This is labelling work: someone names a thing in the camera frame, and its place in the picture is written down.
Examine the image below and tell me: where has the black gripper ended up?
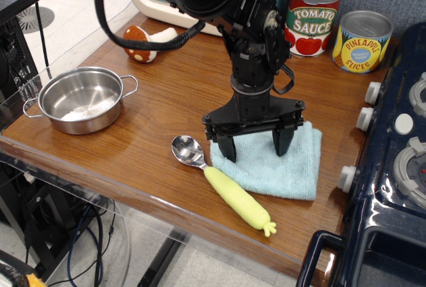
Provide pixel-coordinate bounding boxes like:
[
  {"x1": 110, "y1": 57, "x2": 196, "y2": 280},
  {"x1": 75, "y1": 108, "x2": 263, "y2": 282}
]
[{"x1": 202, "y1": 92, "x2": 306, "y2": 162}]

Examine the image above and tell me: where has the light blue cloth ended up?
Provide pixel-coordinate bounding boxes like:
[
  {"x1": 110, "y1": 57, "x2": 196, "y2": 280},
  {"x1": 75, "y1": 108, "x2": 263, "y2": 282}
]
[{"x1": 210, "y1": 121, "x2": 322, "y2": 201}]

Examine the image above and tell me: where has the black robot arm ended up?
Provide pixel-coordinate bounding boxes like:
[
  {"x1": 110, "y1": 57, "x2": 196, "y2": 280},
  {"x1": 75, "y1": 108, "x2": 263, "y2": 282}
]
[{"x1": 167, "y1": 0, "x2": 305, "y2": 161}]

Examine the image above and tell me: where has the black table leg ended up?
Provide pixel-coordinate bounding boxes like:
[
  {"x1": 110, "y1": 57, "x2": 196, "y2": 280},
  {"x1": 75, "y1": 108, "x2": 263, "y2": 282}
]
[{"x1": 136, "y1": 228, "x2": 190, "y2": 287}]

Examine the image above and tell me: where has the tomato sauce can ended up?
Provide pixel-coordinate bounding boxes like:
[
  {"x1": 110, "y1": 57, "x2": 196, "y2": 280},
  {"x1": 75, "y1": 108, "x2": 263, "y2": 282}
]
[{"x1": 285, "y1": 0, "x2": 341, "y2": 57}]

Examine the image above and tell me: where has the pineapple slices can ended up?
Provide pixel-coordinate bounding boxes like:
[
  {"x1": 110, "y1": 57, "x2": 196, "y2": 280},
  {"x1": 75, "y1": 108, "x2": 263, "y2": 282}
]
[{"x1": 332, "y1": 10, "x2": 394, "y2": 74}]

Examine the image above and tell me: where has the plush brown mushroom toy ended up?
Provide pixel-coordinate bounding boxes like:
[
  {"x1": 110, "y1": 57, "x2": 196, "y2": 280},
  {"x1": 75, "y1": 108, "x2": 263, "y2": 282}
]
[{"x1": 123, "y1": 25, "x2": 178, "y2": 63}]

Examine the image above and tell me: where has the dark blue toy stove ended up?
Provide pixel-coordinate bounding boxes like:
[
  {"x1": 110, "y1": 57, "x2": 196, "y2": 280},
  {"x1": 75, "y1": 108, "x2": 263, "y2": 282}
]
[{"x1": 297, "y1": 23, "x2": 425, "y2": 286}]

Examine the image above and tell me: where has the stainless steel pot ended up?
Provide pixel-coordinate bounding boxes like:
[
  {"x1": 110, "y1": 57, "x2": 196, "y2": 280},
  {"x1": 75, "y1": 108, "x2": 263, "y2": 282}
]
[{"x1": 23, "y1": 67, "x2": 139, "y2": 135}]

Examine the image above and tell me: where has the yellow object at corner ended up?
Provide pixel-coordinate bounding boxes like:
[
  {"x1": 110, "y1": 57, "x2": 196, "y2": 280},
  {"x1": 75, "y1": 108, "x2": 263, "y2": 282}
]
[{"x1": 25, "y1": 274, "x2": 46, "y2": 287}]

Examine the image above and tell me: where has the spoon with yellow handle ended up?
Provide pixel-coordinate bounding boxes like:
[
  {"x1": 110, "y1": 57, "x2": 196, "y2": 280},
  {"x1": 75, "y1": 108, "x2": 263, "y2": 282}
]
[{"x1": 172, "y1": 135, "x2": 277, "y2": 237}]

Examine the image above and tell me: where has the blue floor cable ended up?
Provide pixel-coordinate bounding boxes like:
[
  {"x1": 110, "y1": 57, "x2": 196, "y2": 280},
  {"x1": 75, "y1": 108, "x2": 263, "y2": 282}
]
[{"x1": 66, "y1": 204, "x2": 104, "y2": 287}]

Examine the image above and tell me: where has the black floor cable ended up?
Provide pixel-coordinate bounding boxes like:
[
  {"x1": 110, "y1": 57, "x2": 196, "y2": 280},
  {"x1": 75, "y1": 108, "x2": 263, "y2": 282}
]
[{"x1": 46, "y1": 200, "x2": 117, "y2": 287}]

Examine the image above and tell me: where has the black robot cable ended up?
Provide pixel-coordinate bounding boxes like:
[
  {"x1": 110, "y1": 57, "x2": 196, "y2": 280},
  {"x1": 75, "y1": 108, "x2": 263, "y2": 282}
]
[{"x1": 94, "y1": 0, "x2": 206, "y2": 51}]

